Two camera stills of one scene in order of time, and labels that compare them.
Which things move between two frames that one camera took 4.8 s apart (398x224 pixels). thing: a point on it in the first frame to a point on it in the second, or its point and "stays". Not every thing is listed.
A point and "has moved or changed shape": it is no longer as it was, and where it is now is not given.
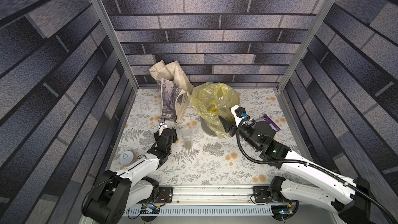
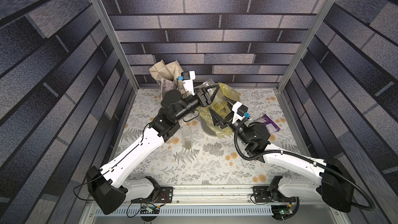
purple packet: (273, 124) stays
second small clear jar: (187, 138) stays
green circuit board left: (150, 209) stays
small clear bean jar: (224, 103) has moved or changed shape
